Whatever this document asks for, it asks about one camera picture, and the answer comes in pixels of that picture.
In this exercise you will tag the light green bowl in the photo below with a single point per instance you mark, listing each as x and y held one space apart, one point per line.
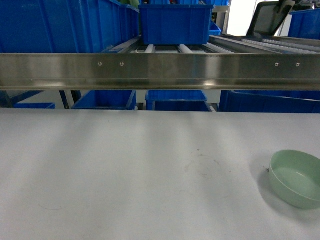
295 177

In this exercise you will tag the large blue bin on shelf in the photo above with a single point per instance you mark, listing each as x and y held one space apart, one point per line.
175 24

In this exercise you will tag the blue bin below centre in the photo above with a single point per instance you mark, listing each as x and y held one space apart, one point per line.
177 101

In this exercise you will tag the blue bin below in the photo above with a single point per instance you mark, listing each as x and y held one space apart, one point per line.
270 101
107 100
177 101

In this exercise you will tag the blue bin below left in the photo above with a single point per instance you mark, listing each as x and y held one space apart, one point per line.
107 100

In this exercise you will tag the blue bin below right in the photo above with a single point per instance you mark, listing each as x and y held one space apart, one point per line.
270 101

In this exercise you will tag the white roller conveyor track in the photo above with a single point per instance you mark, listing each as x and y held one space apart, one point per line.
284 46

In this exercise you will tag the dark framed chair back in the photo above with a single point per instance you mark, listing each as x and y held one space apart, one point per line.
268 17

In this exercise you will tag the big blue bin upper left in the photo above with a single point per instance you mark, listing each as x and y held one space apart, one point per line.
65 26

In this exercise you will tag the blue bin far right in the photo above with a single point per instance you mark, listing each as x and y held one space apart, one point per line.
305 24

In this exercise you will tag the stainless steel shelf rail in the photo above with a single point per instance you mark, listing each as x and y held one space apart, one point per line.
159 71

